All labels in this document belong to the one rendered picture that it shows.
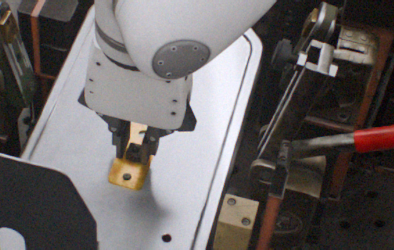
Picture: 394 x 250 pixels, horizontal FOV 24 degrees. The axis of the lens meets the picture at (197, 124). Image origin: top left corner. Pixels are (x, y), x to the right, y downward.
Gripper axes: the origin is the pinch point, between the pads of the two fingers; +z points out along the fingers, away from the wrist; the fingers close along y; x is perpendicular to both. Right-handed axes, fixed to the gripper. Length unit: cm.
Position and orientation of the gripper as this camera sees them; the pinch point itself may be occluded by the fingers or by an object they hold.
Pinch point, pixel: (135, 139)
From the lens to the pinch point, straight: 97.3
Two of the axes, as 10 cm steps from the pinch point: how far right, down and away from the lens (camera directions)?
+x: -2.4, 7.5, -6.2
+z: -0.8, 6.2, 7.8
